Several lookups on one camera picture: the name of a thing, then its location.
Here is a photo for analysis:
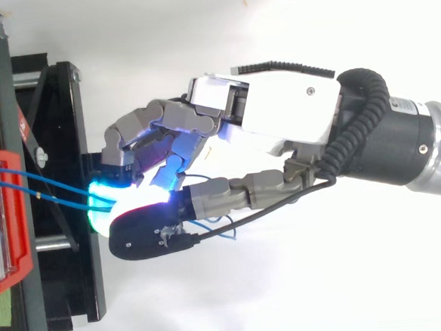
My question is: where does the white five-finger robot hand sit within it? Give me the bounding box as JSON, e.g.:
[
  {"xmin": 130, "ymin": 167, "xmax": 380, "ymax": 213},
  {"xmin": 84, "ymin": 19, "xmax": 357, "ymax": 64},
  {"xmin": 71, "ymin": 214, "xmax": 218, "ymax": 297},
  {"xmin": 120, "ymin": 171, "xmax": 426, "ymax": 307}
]
[{"xmin": 76, "ymin": 54, "xmax": 355, "ymax": 264}]

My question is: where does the blue cable bundle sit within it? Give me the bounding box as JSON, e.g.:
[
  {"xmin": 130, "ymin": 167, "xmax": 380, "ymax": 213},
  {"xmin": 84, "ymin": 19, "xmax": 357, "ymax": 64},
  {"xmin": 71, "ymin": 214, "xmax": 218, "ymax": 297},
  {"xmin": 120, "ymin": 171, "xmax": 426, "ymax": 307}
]
[{"xmin": 0, "ymin": 145, "xmax": 239, "ymax": 258}]

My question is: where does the black stand with green tape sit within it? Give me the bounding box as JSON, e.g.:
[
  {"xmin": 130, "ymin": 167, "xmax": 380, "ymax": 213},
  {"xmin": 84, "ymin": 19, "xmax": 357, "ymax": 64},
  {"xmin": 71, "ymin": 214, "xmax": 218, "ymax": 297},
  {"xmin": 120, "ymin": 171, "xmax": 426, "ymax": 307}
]
[{"xmin": 0, "ymin": 0, "xmax": 116, "ymax": 331}]

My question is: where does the red plastic bin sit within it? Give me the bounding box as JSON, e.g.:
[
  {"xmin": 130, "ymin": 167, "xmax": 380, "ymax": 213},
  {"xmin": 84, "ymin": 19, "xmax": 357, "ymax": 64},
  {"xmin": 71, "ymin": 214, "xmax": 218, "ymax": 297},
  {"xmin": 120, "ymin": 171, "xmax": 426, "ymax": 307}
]
[{"xmin": 0, "ymin": 147, "xmax": 36, "ymax": 299}]

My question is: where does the black coiled cable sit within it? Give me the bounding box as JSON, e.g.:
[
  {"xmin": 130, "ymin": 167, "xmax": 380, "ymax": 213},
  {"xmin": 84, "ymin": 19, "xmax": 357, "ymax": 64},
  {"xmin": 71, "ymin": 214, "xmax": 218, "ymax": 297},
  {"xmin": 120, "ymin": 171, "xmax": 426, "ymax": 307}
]
[{"xmin": 314, "ymin": 65, "xmax": 396, "ymax": 187}]

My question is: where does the thin black cable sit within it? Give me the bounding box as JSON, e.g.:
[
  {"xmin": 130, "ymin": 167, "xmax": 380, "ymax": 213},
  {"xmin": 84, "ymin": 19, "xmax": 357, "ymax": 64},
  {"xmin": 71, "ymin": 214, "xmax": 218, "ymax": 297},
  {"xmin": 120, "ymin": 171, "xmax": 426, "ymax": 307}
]
[{"xmin": 176, "ymin": 175, "xmax": 342, "ymax": 251}]

